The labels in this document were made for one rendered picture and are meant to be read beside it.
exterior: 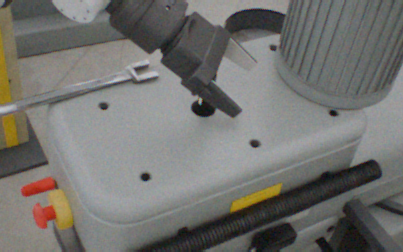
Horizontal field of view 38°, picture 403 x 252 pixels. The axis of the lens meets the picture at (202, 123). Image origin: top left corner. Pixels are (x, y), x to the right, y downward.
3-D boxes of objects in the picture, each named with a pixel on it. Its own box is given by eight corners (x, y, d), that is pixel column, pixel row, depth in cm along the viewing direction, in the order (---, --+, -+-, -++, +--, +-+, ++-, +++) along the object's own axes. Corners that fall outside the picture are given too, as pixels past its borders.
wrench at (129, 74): (2, 122, 82) (1, 118, 81) (-6, 104, 84) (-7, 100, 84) (158, 78, 92) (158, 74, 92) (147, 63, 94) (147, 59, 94)
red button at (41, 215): (39, 236, 87) (37, 221, 84) (31, 216, 89) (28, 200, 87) (61, 228, 88) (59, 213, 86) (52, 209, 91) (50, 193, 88)
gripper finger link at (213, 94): (231, 117, 82) (196, 91, 80) (246, 106, 79) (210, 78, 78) (229, 125, 80) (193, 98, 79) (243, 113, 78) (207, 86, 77)
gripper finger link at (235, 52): (259, 62, 86) (227, 36, 85) (245, 74, 88) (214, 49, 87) (261, 56, 87) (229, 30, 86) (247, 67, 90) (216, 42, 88)
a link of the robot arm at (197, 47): (203, 56, 90) (140, 7, 87) (242, 19, 84) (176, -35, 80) (180, 110, 81) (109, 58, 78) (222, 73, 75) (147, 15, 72)
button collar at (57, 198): (61, 238, 88) (59, 215, 84) (48, 208, 92) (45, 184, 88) (74, 233, 89) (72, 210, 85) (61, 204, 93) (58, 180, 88)
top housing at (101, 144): (99, 288, 83) (98, 224, 72) (40, 159, 99) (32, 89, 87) (353, 184, 103) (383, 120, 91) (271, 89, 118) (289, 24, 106)
